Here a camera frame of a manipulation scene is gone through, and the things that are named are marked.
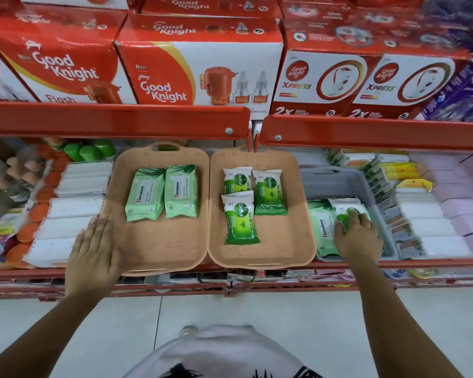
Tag person's right hand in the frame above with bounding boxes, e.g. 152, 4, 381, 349
333, 211, 384, 269

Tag person's left hand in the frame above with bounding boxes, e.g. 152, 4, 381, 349
65, 216, 122, 300

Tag white and green wipes packet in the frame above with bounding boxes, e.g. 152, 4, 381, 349
327, 197, 373, 233

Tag person's right forearm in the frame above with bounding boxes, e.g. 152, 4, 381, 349
350, 259, 464, 378

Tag person's left forearm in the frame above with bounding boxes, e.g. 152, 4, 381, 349
0, 288, 116, 378

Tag light green wipes pack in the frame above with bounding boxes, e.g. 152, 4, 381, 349
307, 199, 342, 259
125, 167, 166, 223
164, 164, 199, 219

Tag stack of white packets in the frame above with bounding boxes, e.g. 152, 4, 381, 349
23, 160, 115, 269

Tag grey plastic basket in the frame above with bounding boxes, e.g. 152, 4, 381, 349
300, 166, 399, 263

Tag row of small sachets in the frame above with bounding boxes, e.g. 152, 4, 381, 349
326, 149, 427, 260

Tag row of orange capped bottles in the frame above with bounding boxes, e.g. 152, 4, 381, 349
5, 138, 68, 269

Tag beige plastic tray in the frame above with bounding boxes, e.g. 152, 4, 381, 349
207, 145, 318, 270
100, 141, 210, 277

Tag dark green wipes packet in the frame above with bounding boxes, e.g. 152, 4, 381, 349
223, 166, 254, 196
252, 169, 289, 216
220, 190, 261, 246

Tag green capped bottle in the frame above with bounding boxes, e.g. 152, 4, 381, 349
63, 143, 84, 162
79, 145, 103, 162
95, 139, 117, 158

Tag stack of yellow packets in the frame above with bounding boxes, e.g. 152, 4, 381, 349
379, 162, 434, 193

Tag row of white boxes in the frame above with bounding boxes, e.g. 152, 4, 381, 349
394, 188, 473, 259

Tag colourful packets pile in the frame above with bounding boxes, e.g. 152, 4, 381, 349
0, 208, 25, 265

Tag red metal shelf edge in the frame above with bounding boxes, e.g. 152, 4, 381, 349
0, 257, 473, 300

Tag group of beige capped bottles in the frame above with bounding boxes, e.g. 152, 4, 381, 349
0, 155, 45, 202

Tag stack of pink boxes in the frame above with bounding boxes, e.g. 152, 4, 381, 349
408, 151, 473, 257

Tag small red white refill box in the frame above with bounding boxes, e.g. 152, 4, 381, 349
278, 0, 470, 60
341, 54, 468, 121
270, 50, 382, 117

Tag person's white shirt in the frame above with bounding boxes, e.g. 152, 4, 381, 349
122, 324, 324, 378

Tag large red white repellent box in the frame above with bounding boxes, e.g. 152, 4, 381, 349
115, 13, 285, 117
136, 0, 283, 20
0, 3, 138, 105
0, 40, 38, 103
18, 0, 129, 11

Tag purple product box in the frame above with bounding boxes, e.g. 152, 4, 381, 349
415, 50, 473, 123

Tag red metal shelf rail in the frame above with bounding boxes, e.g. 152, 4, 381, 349
0, 101, 252, 140
259, 114, 473, 152

